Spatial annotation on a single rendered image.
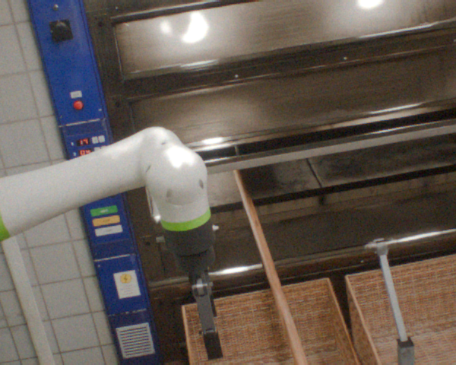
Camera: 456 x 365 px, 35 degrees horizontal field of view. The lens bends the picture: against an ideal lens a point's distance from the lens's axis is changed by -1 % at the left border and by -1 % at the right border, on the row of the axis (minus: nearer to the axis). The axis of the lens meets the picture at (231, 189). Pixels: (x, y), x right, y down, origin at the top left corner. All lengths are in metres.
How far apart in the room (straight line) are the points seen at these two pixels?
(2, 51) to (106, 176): 1.07
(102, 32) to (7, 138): 0.47
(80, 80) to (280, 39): 0.64
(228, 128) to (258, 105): 0.12
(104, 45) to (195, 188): 1.13
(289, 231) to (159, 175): 1.42
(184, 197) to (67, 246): 1.37
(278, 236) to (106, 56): 0.88
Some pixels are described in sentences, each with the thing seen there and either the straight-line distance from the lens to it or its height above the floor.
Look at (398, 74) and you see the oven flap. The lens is 2.52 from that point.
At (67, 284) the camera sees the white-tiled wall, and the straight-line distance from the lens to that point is 2.70.
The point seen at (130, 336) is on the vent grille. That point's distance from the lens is 2.78.
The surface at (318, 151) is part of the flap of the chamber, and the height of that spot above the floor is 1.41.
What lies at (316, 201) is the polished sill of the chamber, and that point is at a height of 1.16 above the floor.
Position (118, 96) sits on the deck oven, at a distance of 2.39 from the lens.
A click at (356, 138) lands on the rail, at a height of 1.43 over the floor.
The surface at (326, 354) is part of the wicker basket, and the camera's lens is 2.80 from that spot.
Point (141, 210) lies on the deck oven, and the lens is 2.54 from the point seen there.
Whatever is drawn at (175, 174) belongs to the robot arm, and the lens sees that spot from 1.26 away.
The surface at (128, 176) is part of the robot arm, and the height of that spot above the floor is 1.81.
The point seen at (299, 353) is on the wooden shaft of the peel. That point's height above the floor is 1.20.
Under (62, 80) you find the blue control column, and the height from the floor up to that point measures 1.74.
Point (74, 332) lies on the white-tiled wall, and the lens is 2.81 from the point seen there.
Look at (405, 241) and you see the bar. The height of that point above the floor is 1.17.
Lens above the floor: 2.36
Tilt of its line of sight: 26 degrees down
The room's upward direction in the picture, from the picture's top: 9 degrees counter-clockwise
